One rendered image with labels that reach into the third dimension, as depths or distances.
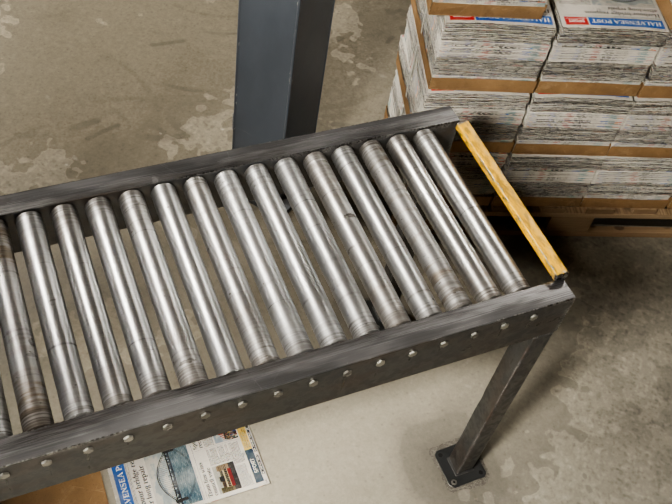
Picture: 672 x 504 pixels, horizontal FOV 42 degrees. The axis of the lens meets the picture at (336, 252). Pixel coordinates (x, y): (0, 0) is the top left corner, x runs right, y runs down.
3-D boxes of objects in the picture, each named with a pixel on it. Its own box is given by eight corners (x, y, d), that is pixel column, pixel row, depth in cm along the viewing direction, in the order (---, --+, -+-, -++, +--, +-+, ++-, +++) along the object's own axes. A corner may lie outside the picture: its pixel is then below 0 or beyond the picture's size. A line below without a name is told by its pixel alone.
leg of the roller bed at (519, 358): (464, 451, 236) (543, 310, 182) (474, 470, 233) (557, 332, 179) (445, 457, 234) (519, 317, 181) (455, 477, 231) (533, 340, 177)
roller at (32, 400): (8, 227, 170) (3, 210, 166) (59, 441, 145) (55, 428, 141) (-20, 233, 168) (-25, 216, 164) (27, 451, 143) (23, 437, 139)
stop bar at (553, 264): (467, 125, 196) (469, 119, 194) (568, 278, 173) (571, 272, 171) (454, 128, 195) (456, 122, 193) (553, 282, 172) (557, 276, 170)
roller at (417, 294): (327, 146, 188) (330, 161, 192) (421, 325, 163) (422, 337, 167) (348, 137, 188) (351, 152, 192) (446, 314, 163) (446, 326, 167)
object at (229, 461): (234, 388, 239) (234, 386, 238) (270, 483, 224) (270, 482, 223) (96, 429, 227) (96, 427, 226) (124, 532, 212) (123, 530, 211)
